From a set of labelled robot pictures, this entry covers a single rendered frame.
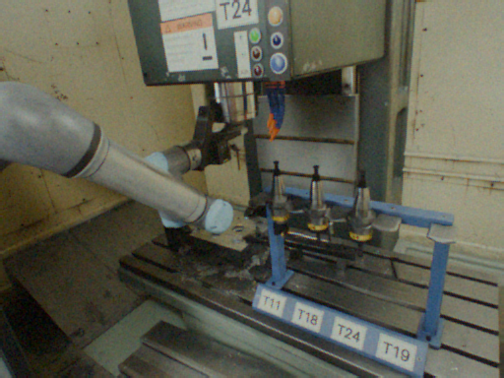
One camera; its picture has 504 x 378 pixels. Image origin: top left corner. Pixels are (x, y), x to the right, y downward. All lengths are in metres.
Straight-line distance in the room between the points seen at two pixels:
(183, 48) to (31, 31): 1.08
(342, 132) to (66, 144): 1.00
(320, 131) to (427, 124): 0.53
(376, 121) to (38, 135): 1.08
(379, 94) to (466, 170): 0.60
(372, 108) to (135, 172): 0.94
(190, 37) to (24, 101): 0.38
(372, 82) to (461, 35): 0.45
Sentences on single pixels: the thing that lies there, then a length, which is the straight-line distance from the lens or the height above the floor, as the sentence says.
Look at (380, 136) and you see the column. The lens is 1.31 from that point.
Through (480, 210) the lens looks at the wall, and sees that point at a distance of 1.75.
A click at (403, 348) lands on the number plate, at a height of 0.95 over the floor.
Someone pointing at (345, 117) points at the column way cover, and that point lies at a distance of 1.29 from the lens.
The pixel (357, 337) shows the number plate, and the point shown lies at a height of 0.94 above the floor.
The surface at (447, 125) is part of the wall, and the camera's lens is 1.63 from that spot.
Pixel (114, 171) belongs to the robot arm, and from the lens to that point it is 0.57.
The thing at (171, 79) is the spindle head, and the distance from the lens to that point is 0.85.
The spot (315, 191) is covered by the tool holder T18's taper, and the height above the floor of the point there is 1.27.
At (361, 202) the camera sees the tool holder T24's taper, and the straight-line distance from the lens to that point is 0.75.
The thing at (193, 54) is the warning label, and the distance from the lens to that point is 0.78.
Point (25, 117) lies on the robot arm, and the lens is 0.53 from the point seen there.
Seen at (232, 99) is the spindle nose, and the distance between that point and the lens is 0.91.
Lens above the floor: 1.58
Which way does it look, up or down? 21 degrees down
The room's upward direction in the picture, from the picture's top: 5 degrees counter-clockwise
